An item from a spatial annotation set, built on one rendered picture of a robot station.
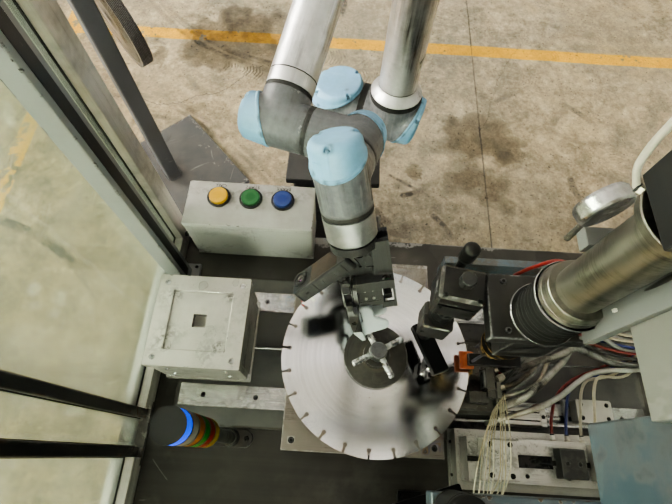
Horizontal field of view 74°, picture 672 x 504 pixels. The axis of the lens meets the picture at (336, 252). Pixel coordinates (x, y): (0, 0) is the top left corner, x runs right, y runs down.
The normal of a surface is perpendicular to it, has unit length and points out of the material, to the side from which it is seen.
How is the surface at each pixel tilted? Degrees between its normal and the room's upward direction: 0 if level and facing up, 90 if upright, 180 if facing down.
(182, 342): 0
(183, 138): 0
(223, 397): 0
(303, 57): 32
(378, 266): 61
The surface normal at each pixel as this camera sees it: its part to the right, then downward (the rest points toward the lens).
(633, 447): -1.00, -0.06
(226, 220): 0.03, -0.42
